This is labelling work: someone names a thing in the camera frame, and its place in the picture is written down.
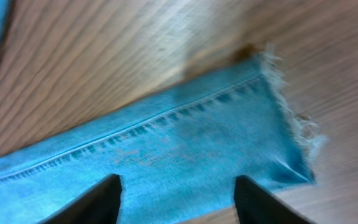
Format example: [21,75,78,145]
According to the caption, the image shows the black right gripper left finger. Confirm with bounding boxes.
[43,174,122,224]

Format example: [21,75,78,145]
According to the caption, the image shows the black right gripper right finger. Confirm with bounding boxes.
[234,175,313,224]

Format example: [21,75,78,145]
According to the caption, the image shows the blue denim jeans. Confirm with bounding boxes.
[0,0,328,224]

